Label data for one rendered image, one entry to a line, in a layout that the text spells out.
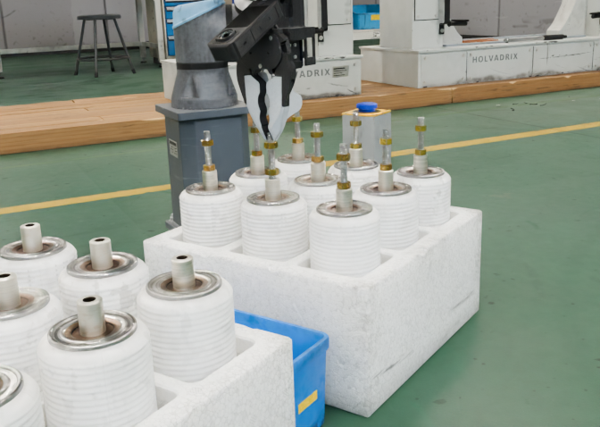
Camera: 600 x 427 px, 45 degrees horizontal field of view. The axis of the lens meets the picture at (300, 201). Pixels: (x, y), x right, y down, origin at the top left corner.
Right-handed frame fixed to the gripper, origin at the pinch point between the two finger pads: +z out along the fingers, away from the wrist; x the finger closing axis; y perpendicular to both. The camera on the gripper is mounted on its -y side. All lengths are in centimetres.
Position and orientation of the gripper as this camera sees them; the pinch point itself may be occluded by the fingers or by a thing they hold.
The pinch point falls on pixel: (267, 131)
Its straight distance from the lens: 100.5
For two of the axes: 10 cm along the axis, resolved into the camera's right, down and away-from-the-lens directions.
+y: 5.9, -2.4, 7.7
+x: -8.1, -1.3, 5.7
